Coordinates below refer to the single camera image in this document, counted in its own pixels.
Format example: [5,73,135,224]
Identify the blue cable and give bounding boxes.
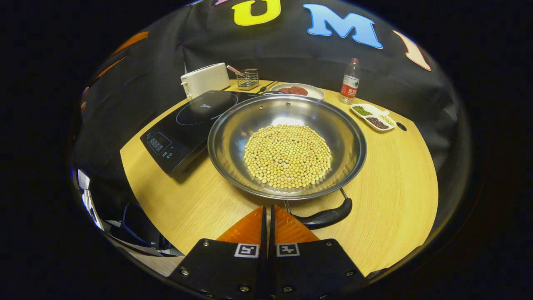
[120,203,165,248]

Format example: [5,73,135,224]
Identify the white toaster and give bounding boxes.
[180,62,230,100]

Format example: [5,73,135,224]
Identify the red meat slices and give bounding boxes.
[278,86,309,97]

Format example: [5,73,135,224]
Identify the black backdrop cloth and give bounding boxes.
[71,0,472,217]

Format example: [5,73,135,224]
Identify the metal mesh holder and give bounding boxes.
[236,68,259,90]

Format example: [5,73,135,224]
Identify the pile of soybeans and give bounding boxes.
[244,124,333,190]

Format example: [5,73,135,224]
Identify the black induction cooktop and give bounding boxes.
[140,90,261,176]

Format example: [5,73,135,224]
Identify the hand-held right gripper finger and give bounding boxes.
[169,205,267,300]
[269,204,369,300]

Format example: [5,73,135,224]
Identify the clear water bottle red label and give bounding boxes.
[339,58,361,105]

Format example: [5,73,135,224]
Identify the steel pot with black handle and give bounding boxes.
[207,94,368,230]

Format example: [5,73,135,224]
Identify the white round plate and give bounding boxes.
[271,83,326,101]

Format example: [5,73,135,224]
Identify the white divided dish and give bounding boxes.
[350,103,396,133]

